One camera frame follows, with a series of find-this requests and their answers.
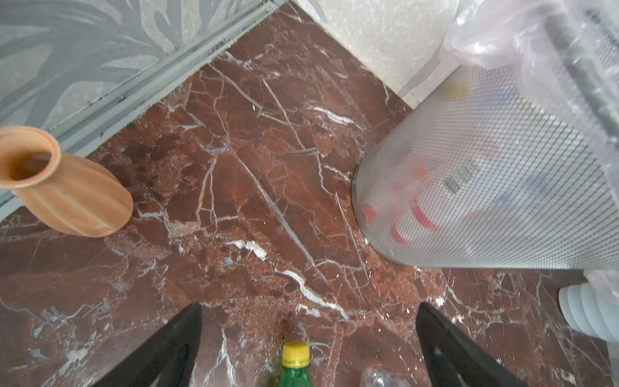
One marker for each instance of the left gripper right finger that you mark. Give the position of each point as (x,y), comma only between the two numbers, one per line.
(452,358)

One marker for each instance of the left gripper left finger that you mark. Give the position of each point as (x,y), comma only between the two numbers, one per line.
(167,358)

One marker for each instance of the clear bottle blue label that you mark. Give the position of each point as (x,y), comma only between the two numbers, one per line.
(376,377)

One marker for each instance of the green bottle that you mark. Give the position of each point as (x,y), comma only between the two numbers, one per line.
(295,362)

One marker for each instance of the grey bin with plastic liner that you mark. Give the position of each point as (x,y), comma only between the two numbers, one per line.
(512,161)

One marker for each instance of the potted plant in white pot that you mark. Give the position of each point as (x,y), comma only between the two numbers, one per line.
(588,313)

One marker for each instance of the small terracotta vase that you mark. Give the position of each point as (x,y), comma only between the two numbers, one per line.
(68,193)

